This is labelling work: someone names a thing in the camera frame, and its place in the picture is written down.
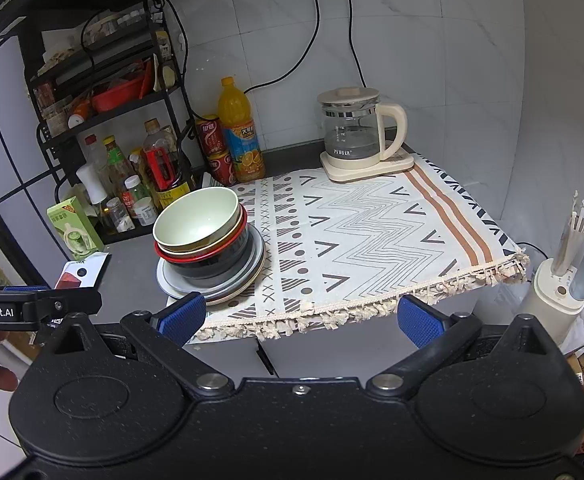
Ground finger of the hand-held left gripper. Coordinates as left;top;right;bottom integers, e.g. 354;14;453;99
2;285;103;331

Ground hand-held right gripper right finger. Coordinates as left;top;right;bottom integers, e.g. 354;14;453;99
366;294;559;392

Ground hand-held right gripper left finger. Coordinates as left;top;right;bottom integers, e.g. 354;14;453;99
41;291;233;393

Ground white plate with blue print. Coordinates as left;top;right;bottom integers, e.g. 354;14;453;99
157;230;266;302

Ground small white blue print plate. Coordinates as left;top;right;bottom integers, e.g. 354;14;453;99
167;240;259;294

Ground large white flower print plate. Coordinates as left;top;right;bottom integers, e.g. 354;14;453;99
164;240;265;307

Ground red and black bowl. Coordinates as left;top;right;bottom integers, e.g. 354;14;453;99
154;219;253;282

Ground pale green bowl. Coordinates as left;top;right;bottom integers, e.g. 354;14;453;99
153;186;240;253
156;204;248;257

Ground white snack pouch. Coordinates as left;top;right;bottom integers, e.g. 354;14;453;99
54;255;111;291

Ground green drink mix carton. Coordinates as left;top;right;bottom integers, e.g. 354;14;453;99
47;196;105;261

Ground patterned fringed table mat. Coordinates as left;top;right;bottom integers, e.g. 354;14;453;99
187;152;530;344

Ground small clear salt jar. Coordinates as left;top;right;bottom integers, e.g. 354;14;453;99
105;197;132;233

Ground white plastic jar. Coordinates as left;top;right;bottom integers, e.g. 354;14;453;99
133;196;158;227

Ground oil bottle with white top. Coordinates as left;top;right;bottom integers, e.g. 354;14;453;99
76;162;120;233

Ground small bottle with red label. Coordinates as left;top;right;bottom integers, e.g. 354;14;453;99
122;175;150;211

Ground cream utensil holder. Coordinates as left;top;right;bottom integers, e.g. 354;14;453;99
517;257;584;344

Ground soy sauce bottle yellow label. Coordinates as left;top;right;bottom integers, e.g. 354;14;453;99
142;119;193;211

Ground sauce bottle with green label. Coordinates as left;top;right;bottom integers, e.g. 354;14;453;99
103;136;138;198

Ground clear bottle with red cap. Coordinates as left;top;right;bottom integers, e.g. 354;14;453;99
83;134;110;176

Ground red drink can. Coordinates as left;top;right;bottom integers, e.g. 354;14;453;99
207;150;238;187
195;116;228;157

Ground cream kettle base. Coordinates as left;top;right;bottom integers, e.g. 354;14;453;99
320;152;416;184

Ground black metal shelf rack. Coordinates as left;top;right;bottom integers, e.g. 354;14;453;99
19;0;199;238

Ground bottle with yellow cap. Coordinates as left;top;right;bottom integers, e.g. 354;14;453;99
130;146;155;196

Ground bundle of wrapped chopsticks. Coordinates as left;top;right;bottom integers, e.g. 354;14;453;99
552;191;584;277

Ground orange and white round item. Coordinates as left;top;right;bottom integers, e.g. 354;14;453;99
69;100;91;129

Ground orange juice bottle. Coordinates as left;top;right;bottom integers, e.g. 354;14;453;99
218;76;266;183

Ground stacked seasoning packets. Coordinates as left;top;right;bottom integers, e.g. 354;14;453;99
34;82;73;136

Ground red plastic basket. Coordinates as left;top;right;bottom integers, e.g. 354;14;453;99
91;79;143;113

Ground red chopstick packet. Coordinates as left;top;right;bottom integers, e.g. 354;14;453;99
138;59;154;99

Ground row of small spice jars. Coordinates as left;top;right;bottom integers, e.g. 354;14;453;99
79;4;146;44

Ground thin black holder cable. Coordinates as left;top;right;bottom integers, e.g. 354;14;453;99
514;241;549;262

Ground glass kettle with cream handle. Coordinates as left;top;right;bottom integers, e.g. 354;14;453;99
317;87;408;171

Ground black cable along rack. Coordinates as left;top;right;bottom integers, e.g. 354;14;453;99
79;0;196;127

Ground black kettle power cable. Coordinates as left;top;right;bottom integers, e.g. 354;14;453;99
346;0;368;90

